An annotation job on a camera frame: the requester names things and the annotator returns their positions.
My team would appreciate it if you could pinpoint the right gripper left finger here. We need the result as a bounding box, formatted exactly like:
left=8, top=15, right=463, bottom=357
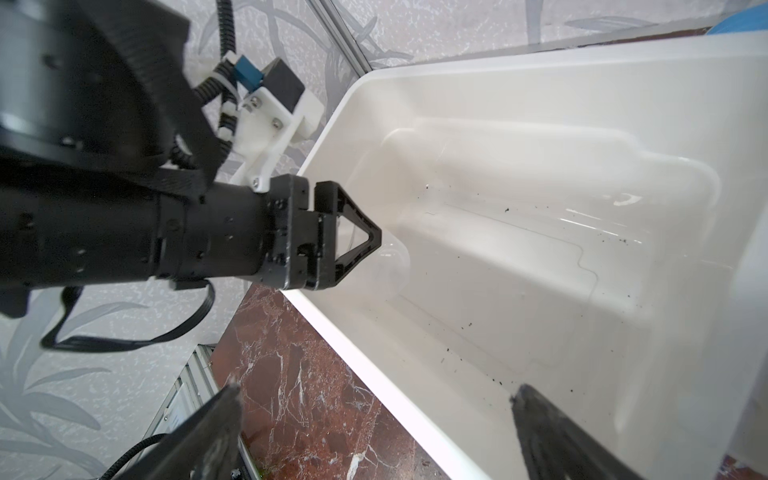
left=113, top=384, right=243, bottom=479

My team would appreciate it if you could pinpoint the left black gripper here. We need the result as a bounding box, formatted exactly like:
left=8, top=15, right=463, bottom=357
left=151, top=175, right=382, bottom=290

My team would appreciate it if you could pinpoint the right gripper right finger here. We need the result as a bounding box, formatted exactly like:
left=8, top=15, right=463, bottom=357
left=510, top=384, right=641, bottom=480

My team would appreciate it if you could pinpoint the white plastic tub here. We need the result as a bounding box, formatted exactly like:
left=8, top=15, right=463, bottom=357
left=289, top=31, right=767, bottom=479

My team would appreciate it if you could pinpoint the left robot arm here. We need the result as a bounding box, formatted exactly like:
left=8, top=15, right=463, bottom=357
left=1, top=1, right=382, bottom=343

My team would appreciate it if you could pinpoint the blue plastic lid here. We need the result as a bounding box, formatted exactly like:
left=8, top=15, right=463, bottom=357
left=707, top=3, right=768, bottom=35

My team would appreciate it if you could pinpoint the aluminium frame rail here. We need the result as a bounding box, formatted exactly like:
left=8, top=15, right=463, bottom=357
left=143, top=344, right=262, bottom=479

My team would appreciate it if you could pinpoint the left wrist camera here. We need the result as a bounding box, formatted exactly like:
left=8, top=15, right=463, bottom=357
left=210, top=51, right=324, bottom=194

